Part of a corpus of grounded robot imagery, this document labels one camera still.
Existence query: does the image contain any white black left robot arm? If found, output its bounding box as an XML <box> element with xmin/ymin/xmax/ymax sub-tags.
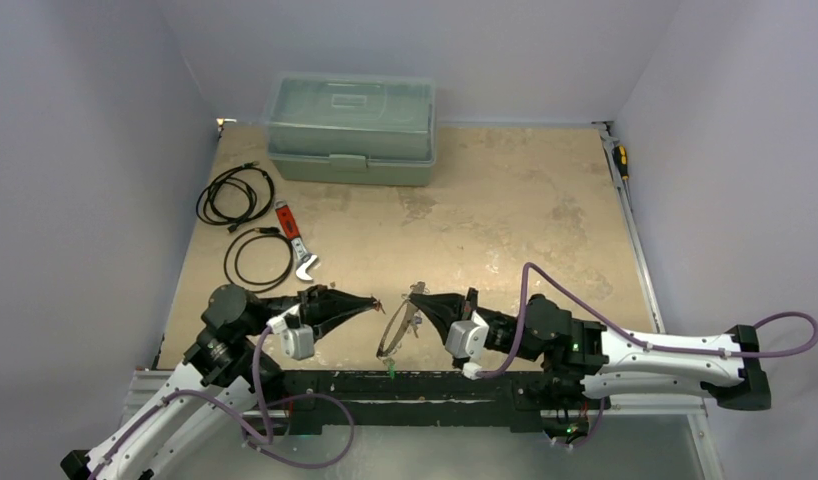
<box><xmin>60</xmin><ymin>284</ymin><xmax>381</xmax><ymax>479</ymax></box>

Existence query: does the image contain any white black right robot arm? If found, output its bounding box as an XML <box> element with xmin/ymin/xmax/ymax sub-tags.
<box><xmin>409</xmin><ymin>290</ymin><xmax>772</xmax><ymax>411</ymax></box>

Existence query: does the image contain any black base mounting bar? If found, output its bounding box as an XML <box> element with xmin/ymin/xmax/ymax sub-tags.
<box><xmin>239</xmin><ymin>367</ymin><xmax>612</xmax><ymax>439</ymax></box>

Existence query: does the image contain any key with green tag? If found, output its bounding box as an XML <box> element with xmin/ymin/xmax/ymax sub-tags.
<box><xmin>385</xmin><ymin>358</ymin><xmax>396</xmax><ymax>380</ymax></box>

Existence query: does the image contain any green plastic toolbox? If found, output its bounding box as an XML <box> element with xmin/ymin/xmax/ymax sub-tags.
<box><xmin>261</xmin><ymin>72</ymin><xmax>437</xmax><ymax>187</ymax></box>

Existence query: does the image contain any yellow black screwdriver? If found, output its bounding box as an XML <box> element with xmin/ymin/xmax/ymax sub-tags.
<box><xmin>612</xmin><ymin>145</ymin><xmax>629</xmax><ymax>181</ymax></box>

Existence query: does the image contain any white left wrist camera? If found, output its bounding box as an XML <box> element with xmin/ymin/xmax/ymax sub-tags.
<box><xmin>267</xmin><ymin>315</ymin><xmax>315</xmax><ymax>361</ymax></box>

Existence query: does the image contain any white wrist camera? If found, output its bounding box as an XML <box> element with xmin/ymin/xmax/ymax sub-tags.
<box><xmin>267</xmin><ymin>315</ymin><xmax>315</xmax><ymax>361</ymax></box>
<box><xmin>444</xmin><ymin>311</ymin><xmax>490</xmax><ymax>380</ymax></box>

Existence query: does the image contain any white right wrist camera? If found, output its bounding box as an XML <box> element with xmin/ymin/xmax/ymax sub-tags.
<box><xmin>444</xmin><ymin>311</ymin><xmax>490</xmax><ymax>380</ymax></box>

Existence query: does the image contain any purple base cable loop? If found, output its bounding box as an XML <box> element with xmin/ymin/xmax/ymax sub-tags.
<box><xmin>240</xmin><ymin>390</ymin><xmax>355</xmax><ymax>472</ymax></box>

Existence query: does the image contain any red handled adjustable wrench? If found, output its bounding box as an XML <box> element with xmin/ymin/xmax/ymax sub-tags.
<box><xmin>275</xmin><ymin>200</ymin><xmax>319</xmax><ymax>283</ymax></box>

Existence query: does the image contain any black usb cable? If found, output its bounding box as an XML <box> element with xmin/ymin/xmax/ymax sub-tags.
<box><xmin>223</xmin><ymin>226</ymin><xmax>296</xmax><ymax>293</ymax></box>

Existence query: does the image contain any coiled black cable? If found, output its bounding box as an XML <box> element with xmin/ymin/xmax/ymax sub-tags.
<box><xmin>196</xmin><ymin>160</ymin><xmax>276</xmax><ymax>234</ymax></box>

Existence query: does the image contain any aluminium frame rail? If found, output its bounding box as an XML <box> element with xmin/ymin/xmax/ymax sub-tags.
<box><xmin>592</xmin><ymin>122</ymin><xmax>724</xmax><ymax>479</ymax></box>

